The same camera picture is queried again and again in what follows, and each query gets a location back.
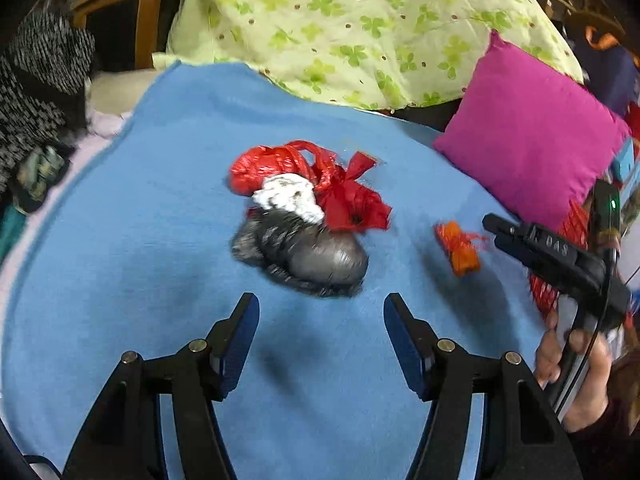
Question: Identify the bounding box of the red plastic bag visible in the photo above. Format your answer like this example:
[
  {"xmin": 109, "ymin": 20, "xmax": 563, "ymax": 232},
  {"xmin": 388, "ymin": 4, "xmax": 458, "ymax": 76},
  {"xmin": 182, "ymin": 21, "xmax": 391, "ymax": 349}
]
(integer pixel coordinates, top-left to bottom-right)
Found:
[{"xmin": 229, "ymin": 140, "xmax": 393, "ymax": 235}]

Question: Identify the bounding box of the green clover print quilt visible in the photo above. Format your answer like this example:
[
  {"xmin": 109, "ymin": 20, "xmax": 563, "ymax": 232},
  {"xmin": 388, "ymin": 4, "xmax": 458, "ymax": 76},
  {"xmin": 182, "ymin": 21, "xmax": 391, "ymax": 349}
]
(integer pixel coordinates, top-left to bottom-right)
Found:
[{"xmin": 152, "ymin": 0, "xmax": 586, "ymax": 111}]

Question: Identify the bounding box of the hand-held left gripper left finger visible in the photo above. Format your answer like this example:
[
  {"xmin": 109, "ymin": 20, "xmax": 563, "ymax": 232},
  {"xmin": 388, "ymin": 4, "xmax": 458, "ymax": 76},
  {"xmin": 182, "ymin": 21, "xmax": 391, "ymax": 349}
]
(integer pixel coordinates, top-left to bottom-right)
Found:
[{"xmin": 62, "ymin": 292, "xmax": 261, "ymax": 480}]

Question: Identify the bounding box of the wooden cabinet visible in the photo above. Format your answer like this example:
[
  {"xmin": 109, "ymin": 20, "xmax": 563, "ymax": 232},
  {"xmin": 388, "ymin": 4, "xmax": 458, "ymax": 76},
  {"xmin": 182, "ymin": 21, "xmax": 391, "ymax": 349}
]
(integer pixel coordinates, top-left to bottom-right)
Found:
[{"xmin": 70, "ymin": 0, "xmax": 187, "ymax": 71}]

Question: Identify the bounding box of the orange wrapper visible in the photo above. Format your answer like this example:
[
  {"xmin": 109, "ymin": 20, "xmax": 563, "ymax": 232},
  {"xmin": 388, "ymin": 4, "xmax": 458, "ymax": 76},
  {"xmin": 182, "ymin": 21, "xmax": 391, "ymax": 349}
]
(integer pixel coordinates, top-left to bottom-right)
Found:
[{"xmin": 434, "ymin": 221, "xmax": 488, "ymax": 277}]

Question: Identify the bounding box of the person's right hand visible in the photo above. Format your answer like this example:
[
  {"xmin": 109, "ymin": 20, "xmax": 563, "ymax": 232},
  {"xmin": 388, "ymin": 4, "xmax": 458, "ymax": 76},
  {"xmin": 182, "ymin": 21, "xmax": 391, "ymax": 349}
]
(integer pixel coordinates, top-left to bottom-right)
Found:
[{"xmin": 534, "ymin": 311, "xmax": 613, "ymax": 433}]

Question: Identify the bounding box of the magenta pillow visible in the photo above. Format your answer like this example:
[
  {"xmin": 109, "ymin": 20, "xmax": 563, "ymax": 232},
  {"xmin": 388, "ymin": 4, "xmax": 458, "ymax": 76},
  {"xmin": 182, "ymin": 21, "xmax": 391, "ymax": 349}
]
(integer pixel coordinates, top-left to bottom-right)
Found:
[{"xmin": 432, "ymin": 30, "xmax": 632, "ymax": 231}]

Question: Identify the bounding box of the dark patterned cloth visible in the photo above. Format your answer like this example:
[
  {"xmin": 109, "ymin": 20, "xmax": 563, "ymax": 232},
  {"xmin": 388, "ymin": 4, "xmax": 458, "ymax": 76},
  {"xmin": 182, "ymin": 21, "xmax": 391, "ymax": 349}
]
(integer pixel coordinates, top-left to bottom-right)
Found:
[{"xmin": 12, "ymin": 144, "xmax": 72, "ymax": 213}]

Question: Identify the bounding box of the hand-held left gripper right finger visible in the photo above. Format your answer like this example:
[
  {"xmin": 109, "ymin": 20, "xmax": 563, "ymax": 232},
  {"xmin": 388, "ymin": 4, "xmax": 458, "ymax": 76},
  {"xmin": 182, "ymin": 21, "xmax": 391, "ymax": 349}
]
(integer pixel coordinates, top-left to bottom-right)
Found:
[{"xmin": 384, "ymin": 292, "xmax": 583, "ymax": 480}]

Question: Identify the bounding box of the black plastic bag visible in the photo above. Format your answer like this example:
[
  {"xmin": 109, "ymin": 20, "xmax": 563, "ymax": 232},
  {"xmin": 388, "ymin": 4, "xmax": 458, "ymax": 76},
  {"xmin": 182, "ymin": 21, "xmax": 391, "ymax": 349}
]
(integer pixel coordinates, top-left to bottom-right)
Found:
[{"xmin": 229, "ymin": 210, "xmax": 370, "ymax": 298}]

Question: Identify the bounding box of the person's right forearm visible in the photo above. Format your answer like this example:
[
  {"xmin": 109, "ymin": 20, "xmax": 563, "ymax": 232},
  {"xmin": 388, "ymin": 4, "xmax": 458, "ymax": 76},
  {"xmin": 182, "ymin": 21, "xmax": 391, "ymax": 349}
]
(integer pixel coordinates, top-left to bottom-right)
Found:
[{"xmin": 570, "ymin": 350, "xmax": 640, "ymax": 480}]

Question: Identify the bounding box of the blue blanket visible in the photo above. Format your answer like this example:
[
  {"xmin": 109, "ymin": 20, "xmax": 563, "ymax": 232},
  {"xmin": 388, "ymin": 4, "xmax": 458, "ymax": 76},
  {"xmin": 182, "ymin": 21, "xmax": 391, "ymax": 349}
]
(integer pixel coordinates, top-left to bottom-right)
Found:
[{"xmin": 0, "ymin": 60, "xmax": 566, "ymax": 480}]

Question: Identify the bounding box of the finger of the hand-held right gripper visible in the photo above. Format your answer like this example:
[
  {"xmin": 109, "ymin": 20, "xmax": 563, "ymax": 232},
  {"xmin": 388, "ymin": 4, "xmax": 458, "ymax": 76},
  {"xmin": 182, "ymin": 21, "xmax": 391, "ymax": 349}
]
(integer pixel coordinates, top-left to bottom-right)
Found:
[{"xmin": 482, "ymin": 213, "xmax": 538, "ymax": 266}]

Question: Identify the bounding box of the dark blue orange garment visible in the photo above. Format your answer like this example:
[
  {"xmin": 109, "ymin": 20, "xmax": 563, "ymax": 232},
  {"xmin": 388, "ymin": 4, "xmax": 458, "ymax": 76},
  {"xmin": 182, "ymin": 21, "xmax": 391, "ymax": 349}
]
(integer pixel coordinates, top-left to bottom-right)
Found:
[{"xmin": 567, "ymin": 22, "xmax": 640, "ymax": 116}]

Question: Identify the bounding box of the red mesh bag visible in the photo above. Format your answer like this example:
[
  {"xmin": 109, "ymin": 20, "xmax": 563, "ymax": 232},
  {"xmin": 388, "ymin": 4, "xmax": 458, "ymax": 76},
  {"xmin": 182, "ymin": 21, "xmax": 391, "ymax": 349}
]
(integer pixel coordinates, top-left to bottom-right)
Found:
[{"xmin": 527, "ymin": 199, "xmax": 593, "ymax": 318}]

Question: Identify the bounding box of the black white knit garment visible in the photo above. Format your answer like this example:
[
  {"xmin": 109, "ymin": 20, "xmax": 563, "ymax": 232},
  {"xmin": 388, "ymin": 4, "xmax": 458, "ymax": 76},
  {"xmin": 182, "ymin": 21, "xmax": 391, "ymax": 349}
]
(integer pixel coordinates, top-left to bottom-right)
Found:
[{"xmin": 0, "ymin": 10, "xmax": 96, "ymax": 196}]

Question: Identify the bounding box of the white plastic bag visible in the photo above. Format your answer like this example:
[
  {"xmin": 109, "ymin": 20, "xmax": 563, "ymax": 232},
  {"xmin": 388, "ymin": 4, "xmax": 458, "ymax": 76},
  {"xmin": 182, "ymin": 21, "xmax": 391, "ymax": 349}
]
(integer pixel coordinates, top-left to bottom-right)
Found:
[{"xmin": 251, "ymin": 174, "xmax": 326, "ymax": 226}]

